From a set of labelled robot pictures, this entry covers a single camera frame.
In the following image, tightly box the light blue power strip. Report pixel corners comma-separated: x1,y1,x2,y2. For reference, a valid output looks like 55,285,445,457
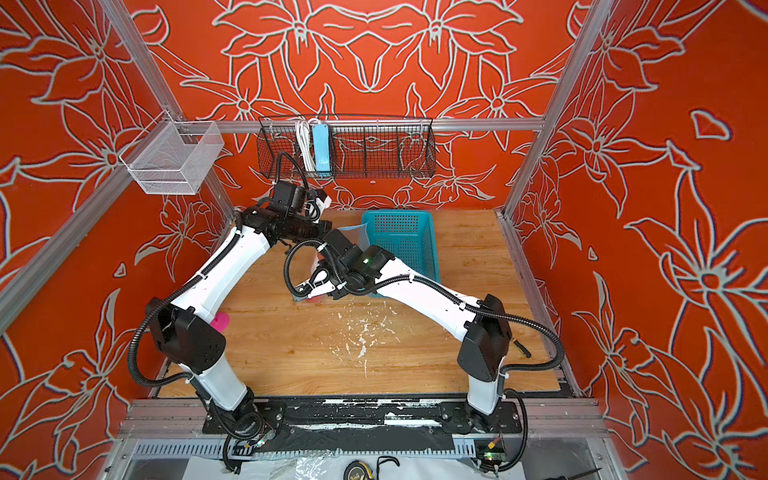
312,124,331,176

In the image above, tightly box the white coiled cable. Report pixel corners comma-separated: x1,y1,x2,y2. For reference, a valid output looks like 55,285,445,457
294,118,317,174

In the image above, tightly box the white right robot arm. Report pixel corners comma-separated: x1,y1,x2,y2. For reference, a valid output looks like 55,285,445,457
284,229,565,417

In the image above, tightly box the clear zip top bag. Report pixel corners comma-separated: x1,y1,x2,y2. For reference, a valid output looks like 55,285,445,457
283,229,371,300

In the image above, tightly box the pink plastic goblet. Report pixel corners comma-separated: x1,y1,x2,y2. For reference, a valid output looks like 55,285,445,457
210,311,231,333

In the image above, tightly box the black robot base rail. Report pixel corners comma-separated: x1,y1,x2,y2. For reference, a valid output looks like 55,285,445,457
234,393,527,459

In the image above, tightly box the black screwdriver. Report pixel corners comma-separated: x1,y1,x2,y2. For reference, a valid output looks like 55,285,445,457
513,339,532,359

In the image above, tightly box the clear mesh wall bin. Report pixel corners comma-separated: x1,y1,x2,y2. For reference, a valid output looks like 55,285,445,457
120,121,224,195

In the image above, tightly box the teal plastic basket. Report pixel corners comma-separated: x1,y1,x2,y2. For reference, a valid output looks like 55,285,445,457
361,210,441,283

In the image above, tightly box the black wire wall basket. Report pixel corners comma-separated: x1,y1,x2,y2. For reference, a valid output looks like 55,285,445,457
256,114,437,180

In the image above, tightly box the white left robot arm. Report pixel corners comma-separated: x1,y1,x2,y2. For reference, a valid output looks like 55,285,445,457
127,180,331,439

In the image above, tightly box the yellow black tape measure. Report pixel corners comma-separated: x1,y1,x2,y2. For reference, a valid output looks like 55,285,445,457
342,460,374,480

